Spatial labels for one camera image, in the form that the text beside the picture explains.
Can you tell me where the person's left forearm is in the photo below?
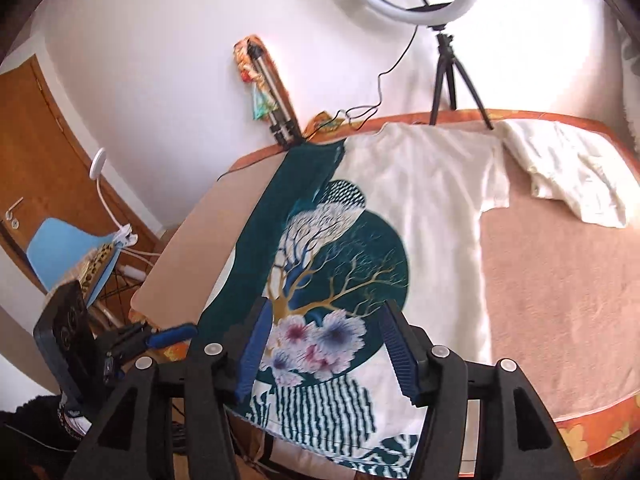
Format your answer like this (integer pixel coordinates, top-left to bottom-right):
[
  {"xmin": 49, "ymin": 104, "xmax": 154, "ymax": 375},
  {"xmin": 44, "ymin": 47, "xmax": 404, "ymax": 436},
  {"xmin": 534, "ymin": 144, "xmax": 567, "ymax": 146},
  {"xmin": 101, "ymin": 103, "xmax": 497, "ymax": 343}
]
[{"xmin": 0, "ymin": 395, "xmax": 83, "ymax": 480}]

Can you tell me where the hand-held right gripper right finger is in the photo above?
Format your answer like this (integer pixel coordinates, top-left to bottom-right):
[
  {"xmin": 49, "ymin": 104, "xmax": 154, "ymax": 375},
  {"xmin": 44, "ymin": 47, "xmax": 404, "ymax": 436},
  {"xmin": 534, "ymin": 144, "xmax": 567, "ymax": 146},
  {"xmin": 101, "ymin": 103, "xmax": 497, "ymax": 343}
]
[{"xmin": 377, "ymin": 299, "xmax": 583, "ymax": 480}]

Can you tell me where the light blue chair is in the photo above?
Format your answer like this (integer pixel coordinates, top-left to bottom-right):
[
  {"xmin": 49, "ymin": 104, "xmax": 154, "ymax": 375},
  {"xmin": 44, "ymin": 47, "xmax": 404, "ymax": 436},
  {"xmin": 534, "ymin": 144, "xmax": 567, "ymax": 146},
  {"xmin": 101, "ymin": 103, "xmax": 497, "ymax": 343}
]
[{"xmin": 26, "ymin": 217, "xmax": 151, "ymax": 331}]

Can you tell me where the tree print white teal t-shirt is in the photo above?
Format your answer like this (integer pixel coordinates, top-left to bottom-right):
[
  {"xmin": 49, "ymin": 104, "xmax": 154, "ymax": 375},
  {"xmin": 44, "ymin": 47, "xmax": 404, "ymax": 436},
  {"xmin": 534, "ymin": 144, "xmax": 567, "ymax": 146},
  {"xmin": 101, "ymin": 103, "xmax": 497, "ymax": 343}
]
[{"xmin": 192, "ymin": 124, "xmax": 511, "ymax": 478}]

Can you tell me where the black mini tripod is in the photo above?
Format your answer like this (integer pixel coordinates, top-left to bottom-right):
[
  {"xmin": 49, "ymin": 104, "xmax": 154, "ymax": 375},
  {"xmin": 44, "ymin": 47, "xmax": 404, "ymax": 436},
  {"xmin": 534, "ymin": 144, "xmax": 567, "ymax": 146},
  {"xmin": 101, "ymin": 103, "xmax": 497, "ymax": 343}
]
[{"xmin": 429, "ymin": 25, "xmax": 496, "ymax": 131}]

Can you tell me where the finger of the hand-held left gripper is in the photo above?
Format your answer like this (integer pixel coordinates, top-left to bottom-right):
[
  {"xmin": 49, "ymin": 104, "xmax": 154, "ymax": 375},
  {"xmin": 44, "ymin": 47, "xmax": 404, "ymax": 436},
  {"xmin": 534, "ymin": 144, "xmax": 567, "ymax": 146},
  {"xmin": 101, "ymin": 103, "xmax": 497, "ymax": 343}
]
[{"xmin": 112, "ymin": 324, "xmax": 199, "ymax": 361}]

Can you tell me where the peach blanket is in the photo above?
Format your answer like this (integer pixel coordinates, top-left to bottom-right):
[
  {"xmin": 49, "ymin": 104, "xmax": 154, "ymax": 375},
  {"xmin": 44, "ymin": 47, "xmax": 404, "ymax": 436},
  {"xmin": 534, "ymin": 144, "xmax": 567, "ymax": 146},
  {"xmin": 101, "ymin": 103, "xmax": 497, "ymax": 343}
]
[{"xmin": 131, "ymin": 119, "xmax": 640, "ymax": 423}]

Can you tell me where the white clip lamp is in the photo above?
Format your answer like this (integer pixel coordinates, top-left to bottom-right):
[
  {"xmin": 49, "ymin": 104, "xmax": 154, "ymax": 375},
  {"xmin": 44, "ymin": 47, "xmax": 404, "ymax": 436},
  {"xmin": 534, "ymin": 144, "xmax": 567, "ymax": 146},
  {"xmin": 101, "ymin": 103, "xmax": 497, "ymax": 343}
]
[{"xmin": 89, "ymin": 147, "xmax": 138, "ymax": 248}]

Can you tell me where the silver door handle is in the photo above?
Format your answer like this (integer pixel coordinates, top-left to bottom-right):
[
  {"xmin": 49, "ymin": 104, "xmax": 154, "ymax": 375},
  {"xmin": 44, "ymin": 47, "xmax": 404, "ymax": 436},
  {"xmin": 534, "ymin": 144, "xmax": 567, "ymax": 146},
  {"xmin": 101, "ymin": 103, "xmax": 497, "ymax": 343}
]
[{"xmin": 1, "ymin": 197, "xmax": 25, "ymax": 231}]

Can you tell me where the leopard print cloth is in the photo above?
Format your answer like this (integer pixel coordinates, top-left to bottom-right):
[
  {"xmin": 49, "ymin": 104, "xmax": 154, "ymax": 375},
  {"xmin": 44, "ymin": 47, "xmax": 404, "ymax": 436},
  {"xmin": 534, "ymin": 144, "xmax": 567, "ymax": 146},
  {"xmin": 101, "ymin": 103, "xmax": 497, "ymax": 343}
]
[{"xmin": 75, "ymin": 242, "xmax": 118, "ymax": 296}]

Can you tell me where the black ring light cable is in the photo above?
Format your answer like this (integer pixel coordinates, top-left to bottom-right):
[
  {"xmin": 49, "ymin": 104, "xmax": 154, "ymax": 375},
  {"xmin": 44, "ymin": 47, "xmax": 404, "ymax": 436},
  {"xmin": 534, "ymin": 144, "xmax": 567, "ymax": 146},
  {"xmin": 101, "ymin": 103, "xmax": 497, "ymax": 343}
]
[{"xmin": 216, "ymin": 25, "xmax": 420, "ymax": 182}]

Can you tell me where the folded silver tripod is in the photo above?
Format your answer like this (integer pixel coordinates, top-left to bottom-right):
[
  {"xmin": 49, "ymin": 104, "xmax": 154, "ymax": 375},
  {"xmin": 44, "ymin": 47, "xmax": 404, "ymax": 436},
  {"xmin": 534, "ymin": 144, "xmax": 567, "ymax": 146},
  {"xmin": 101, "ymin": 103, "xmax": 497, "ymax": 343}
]
[{"xmin": 245, "ymin": 44, "xmax": 305, "ymax": 148}]

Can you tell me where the cream white garment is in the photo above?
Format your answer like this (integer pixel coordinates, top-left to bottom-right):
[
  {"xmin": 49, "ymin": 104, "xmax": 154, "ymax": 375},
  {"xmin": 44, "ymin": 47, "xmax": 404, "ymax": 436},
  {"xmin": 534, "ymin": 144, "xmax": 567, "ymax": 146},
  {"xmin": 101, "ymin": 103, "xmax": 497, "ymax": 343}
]
[{"xmin": 500, "ymin": 121, "xmax": 631, "ymax": 228}]

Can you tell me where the wooden door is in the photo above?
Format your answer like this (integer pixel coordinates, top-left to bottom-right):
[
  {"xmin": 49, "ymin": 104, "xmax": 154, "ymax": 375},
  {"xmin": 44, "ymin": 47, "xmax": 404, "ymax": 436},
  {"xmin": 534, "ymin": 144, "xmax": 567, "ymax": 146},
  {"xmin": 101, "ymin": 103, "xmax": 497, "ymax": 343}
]
[{"xmin": 0, "ymin": 55, "xmax": 161, "ymax": 293}]

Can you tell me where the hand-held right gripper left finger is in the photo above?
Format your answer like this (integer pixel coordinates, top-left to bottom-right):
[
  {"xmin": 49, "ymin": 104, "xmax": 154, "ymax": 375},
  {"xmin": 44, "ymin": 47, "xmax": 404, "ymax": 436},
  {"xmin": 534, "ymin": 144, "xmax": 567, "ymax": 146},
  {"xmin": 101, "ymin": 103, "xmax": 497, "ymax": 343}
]
[{"xmin": 64, "ymin": 299, "xmax": 275, "ymax": 480}]

